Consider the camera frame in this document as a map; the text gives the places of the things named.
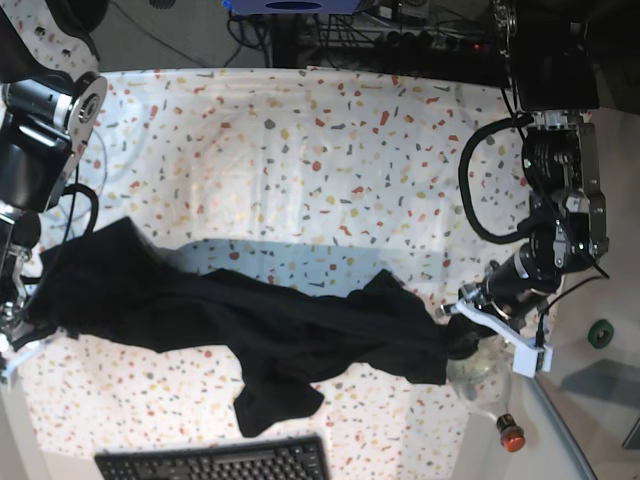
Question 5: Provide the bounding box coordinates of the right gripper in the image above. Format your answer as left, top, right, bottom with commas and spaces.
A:
1, 259, 35, 350

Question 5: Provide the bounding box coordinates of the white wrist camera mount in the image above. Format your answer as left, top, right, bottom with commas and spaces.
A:
1, 334, 61, 389
435, 284, 553, 378

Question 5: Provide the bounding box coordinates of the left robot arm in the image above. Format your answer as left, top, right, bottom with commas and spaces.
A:
458, 1, 609, 330

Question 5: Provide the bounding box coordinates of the clear glass bottle orange cap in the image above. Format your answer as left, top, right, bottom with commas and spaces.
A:
446, 338, 526, 453

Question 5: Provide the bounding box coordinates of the green tape roll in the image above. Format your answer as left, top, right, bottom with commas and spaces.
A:
587, 319, 615, 350

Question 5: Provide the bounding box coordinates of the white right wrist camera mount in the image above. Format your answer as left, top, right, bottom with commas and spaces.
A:
1, 334, 61, 389

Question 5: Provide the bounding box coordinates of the black keyboard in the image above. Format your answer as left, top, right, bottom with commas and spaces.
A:
94, 436, 330, 480

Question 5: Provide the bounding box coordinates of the black t-shirt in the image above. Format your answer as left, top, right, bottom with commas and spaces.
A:
28, 218, 480, 438

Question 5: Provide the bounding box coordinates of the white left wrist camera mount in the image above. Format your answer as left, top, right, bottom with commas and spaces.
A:
435, 284, 553, 378

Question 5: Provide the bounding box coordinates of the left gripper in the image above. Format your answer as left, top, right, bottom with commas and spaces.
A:
459, 259, 550, 330

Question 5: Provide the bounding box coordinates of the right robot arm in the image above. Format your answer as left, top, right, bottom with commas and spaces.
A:
1, 1, 108, 349

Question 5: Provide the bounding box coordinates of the blue box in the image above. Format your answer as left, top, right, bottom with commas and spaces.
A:
222, 0, 376, 15

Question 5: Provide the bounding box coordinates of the terrazzo patterned tablecloth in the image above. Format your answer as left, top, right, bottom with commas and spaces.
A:
3, 69, 512, 479

